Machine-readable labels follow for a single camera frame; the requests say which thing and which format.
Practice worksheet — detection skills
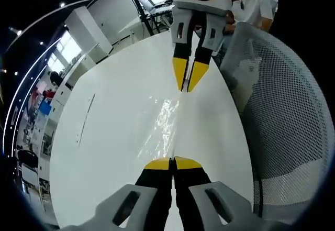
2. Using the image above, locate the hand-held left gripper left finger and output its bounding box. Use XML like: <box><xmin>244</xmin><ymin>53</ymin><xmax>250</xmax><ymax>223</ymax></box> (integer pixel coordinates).
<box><xmin>86</xmin><ymin>157</ymin><xmax>174</xmax><ymax>231</ymax></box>

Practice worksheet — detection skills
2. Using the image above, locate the blue box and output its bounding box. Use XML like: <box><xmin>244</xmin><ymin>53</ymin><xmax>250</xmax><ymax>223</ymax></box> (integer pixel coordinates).
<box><xmin>38</xmin><ymin>101</ymin><xmax>52</xmax><ymax>116</ymax></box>

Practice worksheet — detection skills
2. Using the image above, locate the person in white shirt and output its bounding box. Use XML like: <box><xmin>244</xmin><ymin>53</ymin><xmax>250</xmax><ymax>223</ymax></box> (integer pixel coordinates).
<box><xmin>231</xmin><ymin>0</ymin><xmax>278</xmax><ymax>32</ymax></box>

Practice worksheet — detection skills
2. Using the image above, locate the clear food packaging bag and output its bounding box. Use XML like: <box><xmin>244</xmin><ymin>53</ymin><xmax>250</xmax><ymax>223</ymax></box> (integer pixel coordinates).
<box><xmin>136</xmin><ymin>80</ymin><xmax>189</xmax><ymax>163</ymax></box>

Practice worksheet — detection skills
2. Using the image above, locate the white square pillar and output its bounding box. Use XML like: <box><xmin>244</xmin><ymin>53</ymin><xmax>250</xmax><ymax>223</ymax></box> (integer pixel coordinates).
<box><xmin>63</xmin><ymin>6</ymin><xmax>114</xmax><ymax>64</ymax></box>

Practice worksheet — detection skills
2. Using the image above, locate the white cabinet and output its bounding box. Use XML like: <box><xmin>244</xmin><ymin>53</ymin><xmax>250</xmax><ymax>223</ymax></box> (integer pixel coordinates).
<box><xmin>87</xmin><ymin>0</ymin><xmax>143</xmax><ymax>46</ymax></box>

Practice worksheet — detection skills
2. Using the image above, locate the row of white desks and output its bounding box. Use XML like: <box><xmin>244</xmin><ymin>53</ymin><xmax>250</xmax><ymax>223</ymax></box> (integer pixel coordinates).
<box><xmin>36</xmin><ymin>83</ymin><xmax>73</xmax><ymax>192</ymax></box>

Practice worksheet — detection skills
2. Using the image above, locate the black office chair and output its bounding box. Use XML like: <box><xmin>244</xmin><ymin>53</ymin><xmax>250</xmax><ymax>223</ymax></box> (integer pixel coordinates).
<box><xmin>16</xmin><ymin>149</ymin><xmax>39</xmax><ymax>169</ymax></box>

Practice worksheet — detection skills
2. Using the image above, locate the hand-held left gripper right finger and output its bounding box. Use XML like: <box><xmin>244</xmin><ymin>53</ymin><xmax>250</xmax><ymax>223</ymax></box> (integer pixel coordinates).
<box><xmin>174</xmin><ymin>156</ymin><xmax>256</xmax><ymax>231</ymax></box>

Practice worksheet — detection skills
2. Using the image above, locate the black folding stand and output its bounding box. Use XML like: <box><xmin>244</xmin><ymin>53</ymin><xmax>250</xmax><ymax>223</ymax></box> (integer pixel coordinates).
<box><xmin>130</xmin><ymin>0</ymin><xmax>175</xmax><ymax>37</ymax></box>

